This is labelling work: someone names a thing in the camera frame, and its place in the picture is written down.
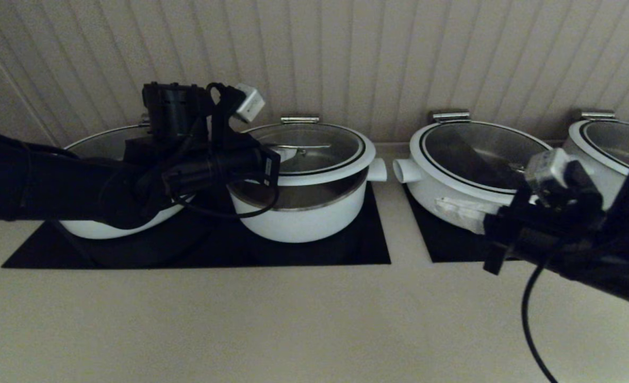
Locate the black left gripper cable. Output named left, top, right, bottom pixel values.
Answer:
left=172, top=181, right=282, bottom=220

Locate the small white-rimmed glass lid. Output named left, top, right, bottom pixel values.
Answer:
left=228, top=122, right=377, bottom=188

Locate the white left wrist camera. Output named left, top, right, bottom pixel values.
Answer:
left=234, top=83, right=267, bottom=124

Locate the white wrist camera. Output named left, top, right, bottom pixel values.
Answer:
left=234, top=83, right=267, bottom=124
left=524, top=147, right=574, bottom=196

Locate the white pot far right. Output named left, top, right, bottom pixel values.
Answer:
left=568, top=120, right=629, bottom=177

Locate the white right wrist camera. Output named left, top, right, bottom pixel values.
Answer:
left=524, top=147, right=574, bottom=196

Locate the black left camera cable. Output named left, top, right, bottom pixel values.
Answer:
left=206, top=81, right=242, bottom=108

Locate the small white pot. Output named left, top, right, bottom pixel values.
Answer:
left=228, top=159, right=388, bottom=244

